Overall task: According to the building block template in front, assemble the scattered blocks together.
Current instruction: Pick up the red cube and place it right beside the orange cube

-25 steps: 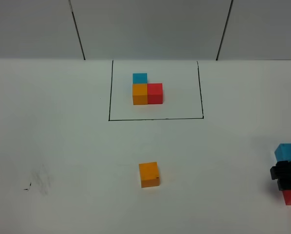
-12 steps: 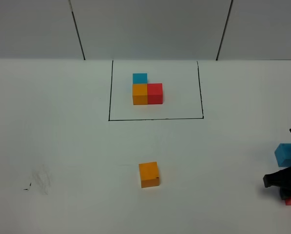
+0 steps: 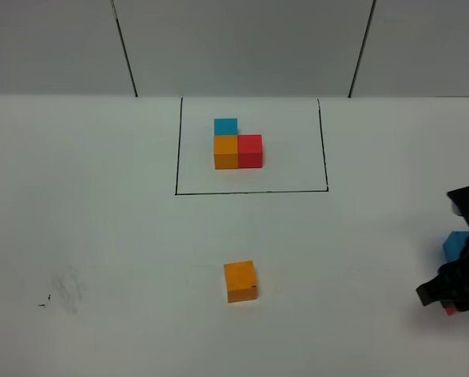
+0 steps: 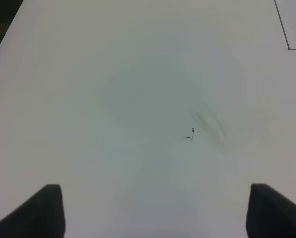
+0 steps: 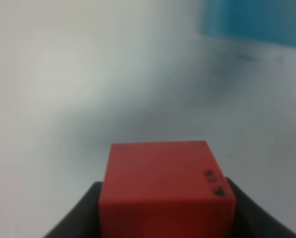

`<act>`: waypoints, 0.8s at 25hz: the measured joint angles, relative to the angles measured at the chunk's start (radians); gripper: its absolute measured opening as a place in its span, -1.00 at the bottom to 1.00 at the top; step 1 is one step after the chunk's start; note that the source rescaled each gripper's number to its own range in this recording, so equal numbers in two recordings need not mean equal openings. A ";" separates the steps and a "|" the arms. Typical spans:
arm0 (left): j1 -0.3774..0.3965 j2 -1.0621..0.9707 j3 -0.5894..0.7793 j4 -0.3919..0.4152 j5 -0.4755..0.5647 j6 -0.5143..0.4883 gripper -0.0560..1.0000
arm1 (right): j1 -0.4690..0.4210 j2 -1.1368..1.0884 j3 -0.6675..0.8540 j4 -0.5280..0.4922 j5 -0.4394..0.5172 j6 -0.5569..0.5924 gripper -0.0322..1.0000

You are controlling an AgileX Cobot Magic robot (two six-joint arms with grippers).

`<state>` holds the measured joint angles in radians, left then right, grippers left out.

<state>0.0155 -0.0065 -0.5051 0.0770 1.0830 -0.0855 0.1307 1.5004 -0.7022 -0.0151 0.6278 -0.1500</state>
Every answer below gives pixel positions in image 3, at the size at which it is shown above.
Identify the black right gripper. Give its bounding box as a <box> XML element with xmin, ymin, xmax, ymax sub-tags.
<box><xmin>416</xmin><ymin>186</ymin><xmax>469</xmax><ymax>311</ymax></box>

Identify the red template cube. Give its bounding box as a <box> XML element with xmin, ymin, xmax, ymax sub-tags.
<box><xmin>238</xmin><ymin>134</ymin><xmax>263</xmax><ymax>169</ymax></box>

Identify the orange template cube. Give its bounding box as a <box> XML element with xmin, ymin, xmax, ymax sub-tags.
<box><xmin>214</xmin><ymin>135</ymin><xmax>239</xmax><ymax>170</ymax></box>

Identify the blue template cube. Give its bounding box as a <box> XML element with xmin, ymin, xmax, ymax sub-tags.
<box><xmin>214</xmin><ymin>118</ymin><xmax>238</xmax><ymax>136</ymax></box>

